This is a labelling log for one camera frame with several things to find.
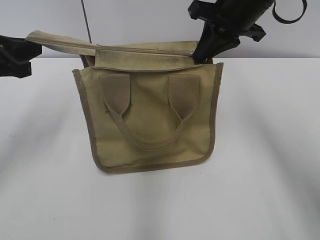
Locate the khaki yellow canvas bag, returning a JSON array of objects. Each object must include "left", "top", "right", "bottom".
[{"left": 27, "top": 30, "right": 224, "bottom": 174}]

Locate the black right arm strap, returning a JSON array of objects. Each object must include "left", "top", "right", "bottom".
[{"left": 272, "top": 0, "right": 309, "bottom": 25}]

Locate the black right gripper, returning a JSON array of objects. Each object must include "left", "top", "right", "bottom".
[{"left": 188, "top": 0, "right": 266, "bottom": 63}]

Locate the left black wall cable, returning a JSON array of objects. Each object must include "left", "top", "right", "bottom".
[{"left": 80, "top": 0, "right": 94, "bottom": 46}]

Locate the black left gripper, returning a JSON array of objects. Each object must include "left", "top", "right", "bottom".
[{"left": 0, "top": 35, "right": 43, "bottom": 78}]

